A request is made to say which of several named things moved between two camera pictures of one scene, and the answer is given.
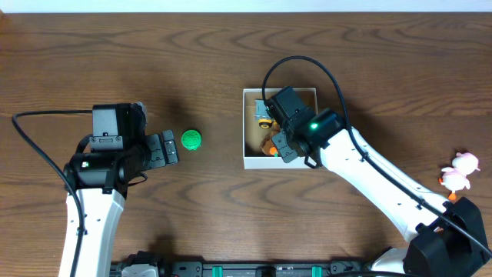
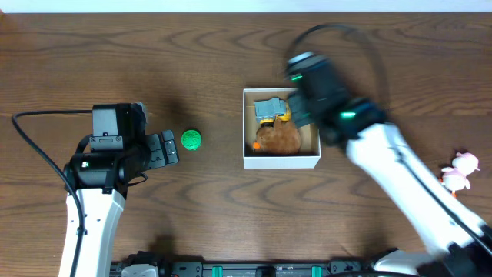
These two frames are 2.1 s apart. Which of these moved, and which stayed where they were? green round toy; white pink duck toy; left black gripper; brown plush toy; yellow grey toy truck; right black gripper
Moved: right black gripper; brown plush toy
Stayed: left black gripper; white pink duck toy; yellow grey toy truck; green round toy
